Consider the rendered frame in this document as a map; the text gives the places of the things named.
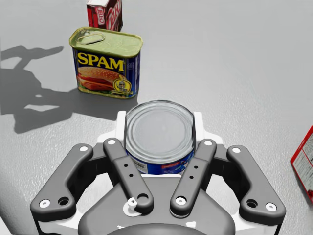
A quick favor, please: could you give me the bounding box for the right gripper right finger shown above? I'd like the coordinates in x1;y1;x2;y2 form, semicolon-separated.
169;111;287;220

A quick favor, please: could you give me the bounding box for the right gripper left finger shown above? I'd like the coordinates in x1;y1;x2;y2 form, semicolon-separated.
29;111;155;220

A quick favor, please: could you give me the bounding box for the red and white carton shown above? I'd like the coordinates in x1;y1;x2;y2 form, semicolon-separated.
290;125;313;204

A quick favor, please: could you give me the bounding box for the blue flat can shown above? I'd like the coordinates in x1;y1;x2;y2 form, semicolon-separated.
124;99;197;175

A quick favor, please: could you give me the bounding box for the green and blue rectangular can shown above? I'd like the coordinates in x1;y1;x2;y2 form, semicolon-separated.
68;26;144;99

